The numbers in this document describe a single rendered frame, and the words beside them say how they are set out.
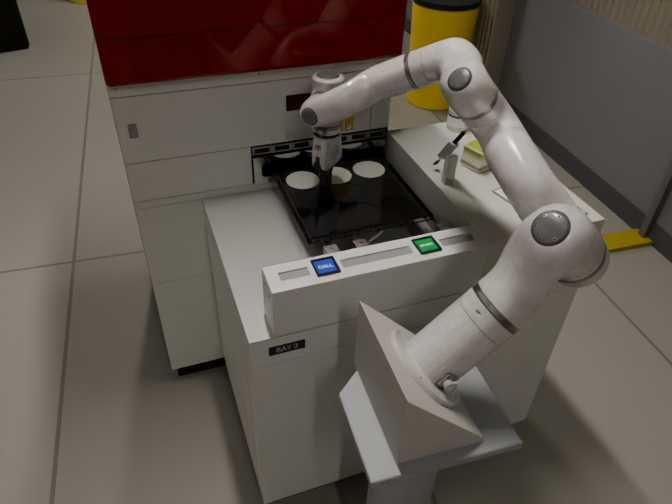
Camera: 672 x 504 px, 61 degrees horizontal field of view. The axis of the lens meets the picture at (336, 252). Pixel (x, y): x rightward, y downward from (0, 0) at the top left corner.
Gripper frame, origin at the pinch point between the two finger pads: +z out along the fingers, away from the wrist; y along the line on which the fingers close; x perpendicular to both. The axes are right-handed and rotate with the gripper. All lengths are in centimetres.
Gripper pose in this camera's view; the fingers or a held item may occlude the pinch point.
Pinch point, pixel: (325, 178)
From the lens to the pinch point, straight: 171.4
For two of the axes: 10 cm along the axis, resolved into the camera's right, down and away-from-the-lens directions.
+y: 4.8, -5.4, 6.9
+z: -0.3, 7.8, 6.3
